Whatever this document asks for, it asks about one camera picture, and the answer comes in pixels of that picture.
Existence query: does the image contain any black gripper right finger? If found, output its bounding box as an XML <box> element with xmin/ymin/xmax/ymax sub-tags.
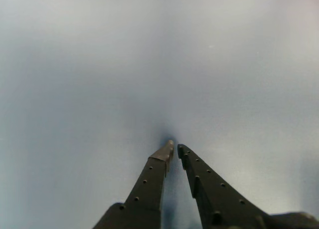
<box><xmin>176</xmin><ymin>143</ymin><xmax>275</xmax><ymax>229</ymax></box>

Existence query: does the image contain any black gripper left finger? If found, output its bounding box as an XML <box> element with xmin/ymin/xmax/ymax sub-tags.
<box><xmin>93</xmin><ymin>140</ymin><xmax>175</xmax><ymax>229</ymax></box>

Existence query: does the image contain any dark blue-grey mat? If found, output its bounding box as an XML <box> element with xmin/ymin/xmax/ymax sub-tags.
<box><xmin>0</xmin><ymin>0</ymin><xmax>319</xmax><ymax>229</ymax></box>

